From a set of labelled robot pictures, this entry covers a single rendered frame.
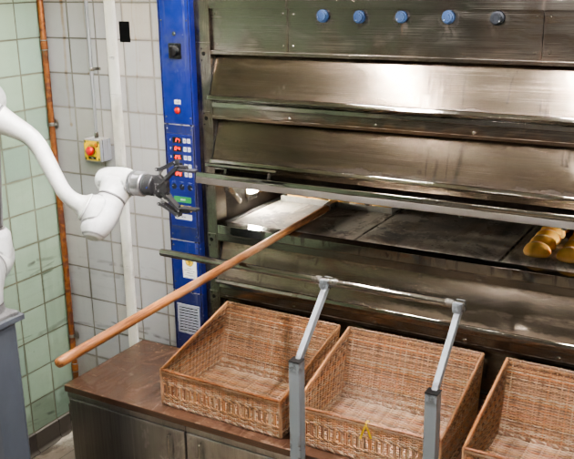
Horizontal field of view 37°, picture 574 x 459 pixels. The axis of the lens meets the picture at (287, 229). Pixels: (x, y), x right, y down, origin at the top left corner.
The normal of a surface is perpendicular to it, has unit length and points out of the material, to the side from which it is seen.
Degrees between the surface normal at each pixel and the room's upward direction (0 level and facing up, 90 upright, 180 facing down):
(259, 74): 69
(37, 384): 90
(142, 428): 90
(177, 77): 90
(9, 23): 90
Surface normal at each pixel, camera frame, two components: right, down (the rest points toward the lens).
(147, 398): -0.01, -0.96
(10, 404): 0.87, 0.13
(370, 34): -0.49, 0.25
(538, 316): -0.48, -0.07
